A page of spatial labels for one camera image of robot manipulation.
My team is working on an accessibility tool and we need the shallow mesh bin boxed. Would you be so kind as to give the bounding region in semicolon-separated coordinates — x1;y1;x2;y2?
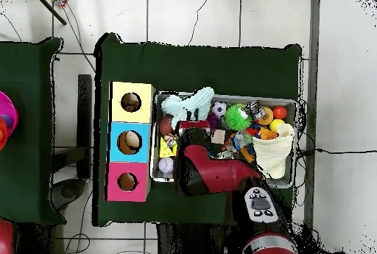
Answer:
150;90;298;190

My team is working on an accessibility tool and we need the white baseball toy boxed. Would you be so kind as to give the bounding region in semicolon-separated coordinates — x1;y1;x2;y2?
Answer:
158;157;175;174

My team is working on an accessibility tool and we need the black and white soccer ball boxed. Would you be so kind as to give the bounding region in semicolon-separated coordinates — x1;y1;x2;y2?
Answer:
211;101;228;118

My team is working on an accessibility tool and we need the black rod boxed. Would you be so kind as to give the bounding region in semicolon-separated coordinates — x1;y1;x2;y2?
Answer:
30;0;68;26

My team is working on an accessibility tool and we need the large green spiky eyed ball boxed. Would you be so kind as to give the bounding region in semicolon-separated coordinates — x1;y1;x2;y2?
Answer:
224;104;253;131

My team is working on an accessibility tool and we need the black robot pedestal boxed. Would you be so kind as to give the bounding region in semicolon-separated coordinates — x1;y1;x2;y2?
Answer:
155;222;236;254

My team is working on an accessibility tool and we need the wooden box with three holes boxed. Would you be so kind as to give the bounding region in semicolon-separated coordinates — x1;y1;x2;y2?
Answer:
104;81;156;202

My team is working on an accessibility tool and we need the dark green side tablecloth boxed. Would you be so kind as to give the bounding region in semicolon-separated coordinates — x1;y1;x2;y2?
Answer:
0;37;66;226

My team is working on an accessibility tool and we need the cream knitted cloth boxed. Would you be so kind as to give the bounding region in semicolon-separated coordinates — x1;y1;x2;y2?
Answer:
252;122;295;180

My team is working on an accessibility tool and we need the mint green cloth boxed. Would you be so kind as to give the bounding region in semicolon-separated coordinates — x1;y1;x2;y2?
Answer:
160;86;215;128

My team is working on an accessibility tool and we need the pink bowl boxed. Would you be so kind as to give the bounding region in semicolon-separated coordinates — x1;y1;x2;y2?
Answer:
0;90;19;152

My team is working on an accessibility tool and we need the thin black floor cable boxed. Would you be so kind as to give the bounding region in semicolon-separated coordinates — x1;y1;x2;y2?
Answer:
300;147;377;156

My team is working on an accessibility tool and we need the brown football toy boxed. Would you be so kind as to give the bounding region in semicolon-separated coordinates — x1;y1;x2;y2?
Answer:
159;115;175;136

